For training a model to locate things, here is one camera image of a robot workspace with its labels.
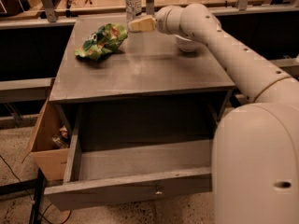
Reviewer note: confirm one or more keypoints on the grey metal rail frame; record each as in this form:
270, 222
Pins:
23, 90

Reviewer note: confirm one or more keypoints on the white ceramic bowl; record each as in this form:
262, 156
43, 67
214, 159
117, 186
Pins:
186, 45

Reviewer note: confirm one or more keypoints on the open grey top drawer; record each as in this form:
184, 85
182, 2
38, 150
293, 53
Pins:
107, 166

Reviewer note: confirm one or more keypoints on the cardboard box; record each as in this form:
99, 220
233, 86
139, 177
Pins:
50, 160

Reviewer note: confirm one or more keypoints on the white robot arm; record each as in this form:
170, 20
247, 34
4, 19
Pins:
255, 153

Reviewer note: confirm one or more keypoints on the grey wooden cabinet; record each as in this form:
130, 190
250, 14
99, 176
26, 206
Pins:
147, 93

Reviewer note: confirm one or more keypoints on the clear plastic water bottle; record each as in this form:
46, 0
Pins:
133, 10

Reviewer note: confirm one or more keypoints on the green crumpled chip bag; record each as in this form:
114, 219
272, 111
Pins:
106, 40

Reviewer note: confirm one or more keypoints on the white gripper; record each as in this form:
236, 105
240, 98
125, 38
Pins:
162, 20

